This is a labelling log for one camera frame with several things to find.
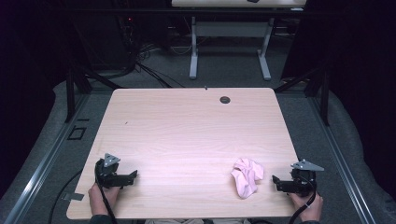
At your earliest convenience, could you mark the person's right hand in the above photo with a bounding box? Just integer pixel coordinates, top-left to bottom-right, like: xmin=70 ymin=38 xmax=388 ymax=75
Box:
xmin=289 ymin=191 xmax=324 ymax=223

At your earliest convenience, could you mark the person's left hand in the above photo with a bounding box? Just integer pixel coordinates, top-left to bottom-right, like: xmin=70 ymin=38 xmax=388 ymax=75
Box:
xmin=88 ymin=182 xmax=121 ymax=217

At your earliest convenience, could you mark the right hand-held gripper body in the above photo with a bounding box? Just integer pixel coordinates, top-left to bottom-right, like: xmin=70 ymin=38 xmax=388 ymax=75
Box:
xmin=279 ymin=159 xmax=325 ymax=198

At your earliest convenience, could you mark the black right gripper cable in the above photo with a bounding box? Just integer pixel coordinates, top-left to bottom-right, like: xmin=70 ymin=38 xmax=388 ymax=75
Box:
xmin=287 ymin=183 xmax=318 ymax=224

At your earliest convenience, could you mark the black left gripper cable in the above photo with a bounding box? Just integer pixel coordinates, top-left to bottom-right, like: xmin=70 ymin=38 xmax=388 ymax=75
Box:
xmin=94 ymin=174 xmax=119 ymax=224

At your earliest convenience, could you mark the aluminium floor rail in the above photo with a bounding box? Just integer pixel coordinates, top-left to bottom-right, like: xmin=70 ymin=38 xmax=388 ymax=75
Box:
xmin=306 ymin=95 xmax=378 ymax=224
xmin=2 ymin=92 xmax=92 ymax=224

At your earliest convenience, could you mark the black floor cable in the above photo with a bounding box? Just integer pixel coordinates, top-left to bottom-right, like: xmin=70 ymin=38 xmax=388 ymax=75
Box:
xmin=48 ymin=169 xmax=84 ymax=224

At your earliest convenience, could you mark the bundle of black floor cables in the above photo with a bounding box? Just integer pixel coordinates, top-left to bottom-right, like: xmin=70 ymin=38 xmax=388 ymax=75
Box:
xmin=133 ymin=42 xmax=187 ymax=90

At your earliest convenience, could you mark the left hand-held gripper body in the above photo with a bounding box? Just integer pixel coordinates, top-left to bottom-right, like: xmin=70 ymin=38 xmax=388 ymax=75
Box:
xmin=94 ymin=152 xmax=126 ymax=189

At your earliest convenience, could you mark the white desk with grey legs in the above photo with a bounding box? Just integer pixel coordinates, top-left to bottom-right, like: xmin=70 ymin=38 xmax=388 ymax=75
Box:
xmin=170 ymin=0 xmax=308 ymax=81

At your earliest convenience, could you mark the pink crumpled cloth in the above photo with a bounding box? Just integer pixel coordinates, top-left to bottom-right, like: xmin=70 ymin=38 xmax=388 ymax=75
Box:
xmin=230 ymin=157 xmax=265 ymax=201

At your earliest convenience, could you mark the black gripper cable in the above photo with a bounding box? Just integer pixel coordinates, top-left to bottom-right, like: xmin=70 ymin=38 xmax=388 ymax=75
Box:
xmin=287 ymin=183 xmax=318 ymax=224
xmin=94 ymin=174 xmax=119 ymax=224

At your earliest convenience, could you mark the grey tape piece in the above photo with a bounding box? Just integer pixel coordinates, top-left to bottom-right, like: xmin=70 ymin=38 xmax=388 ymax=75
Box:
xmin=61 ymin=192 xmax=85 ymax=202

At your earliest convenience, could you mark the black metal frame stand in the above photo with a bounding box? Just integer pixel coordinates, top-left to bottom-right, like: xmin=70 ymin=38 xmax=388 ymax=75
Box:
xmin=274 ymin=65 xmax=332 ymax=127
xmin=63 ymin=61 xmax=126 ymax=124

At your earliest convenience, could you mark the black horizontal frame bar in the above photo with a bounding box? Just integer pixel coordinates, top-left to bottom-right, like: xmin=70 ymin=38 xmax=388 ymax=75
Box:
xmin=61 ymin=7 xmax=316 ymax=17

